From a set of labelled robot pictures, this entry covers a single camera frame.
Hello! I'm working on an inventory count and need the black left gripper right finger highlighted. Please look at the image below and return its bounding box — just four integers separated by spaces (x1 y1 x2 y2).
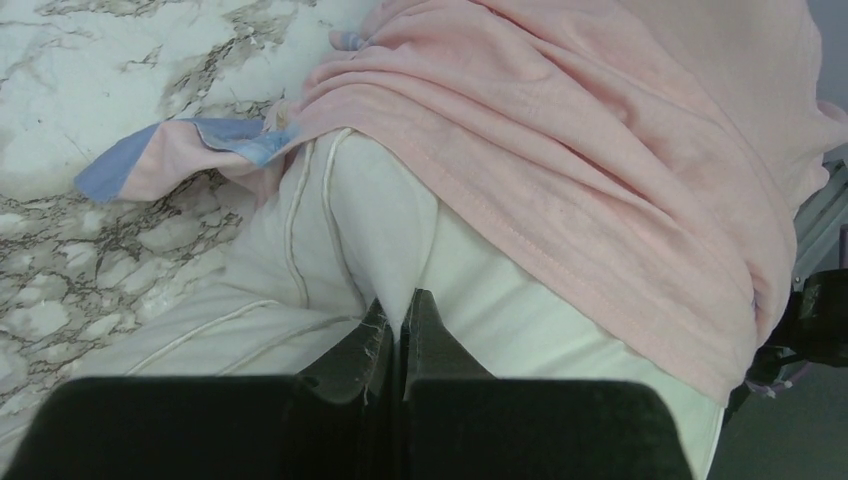
398 290 692 479

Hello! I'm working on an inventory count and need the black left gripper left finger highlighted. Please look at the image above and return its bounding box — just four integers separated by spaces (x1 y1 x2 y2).
6 303 394 479

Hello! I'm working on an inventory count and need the white pillow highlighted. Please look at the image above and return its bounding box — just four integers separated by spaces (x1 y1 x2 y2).
0 129 727 480

